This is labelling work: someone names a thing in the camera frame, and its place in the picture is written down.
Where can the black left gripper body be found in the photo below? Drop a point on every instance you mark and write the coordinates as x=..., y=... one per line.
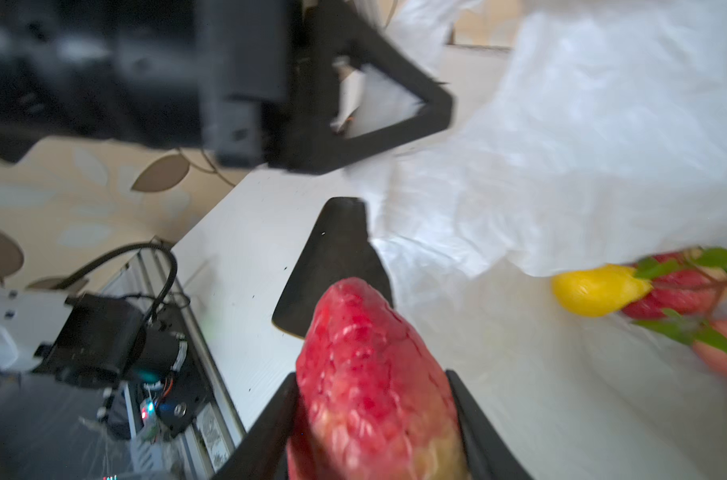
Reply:
x=211, y=75

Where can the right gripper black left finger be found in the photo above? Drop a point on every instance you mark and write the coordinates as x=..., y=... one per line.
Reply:
x=262, y=454

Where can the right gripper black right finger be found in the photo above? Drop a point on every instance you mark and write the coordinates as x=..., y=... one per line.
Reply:
x=488, y=457

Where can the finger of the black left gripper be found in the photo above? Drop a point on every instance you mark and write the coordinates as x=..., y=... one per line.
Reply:
x=355, y=96

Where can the large red fake strawberry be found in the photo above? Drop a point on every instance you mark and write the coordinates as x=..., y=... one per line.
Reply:
x=373, y=402

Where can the yellow lemon with leafy branch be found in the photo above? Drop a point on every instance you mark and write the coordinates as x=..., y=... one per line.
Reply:
x=608, y=289

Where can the white plastic bag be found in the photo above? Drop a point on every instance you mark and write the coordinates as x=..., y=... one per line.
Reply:
x=605, y=141

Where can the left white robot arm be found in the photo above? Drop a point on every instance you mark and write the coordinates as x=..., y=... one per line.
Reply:
x=95, y=342

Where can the long red fake fruit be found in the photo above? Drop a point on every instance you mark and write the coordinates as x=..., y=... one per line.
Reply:
x=684, y=302

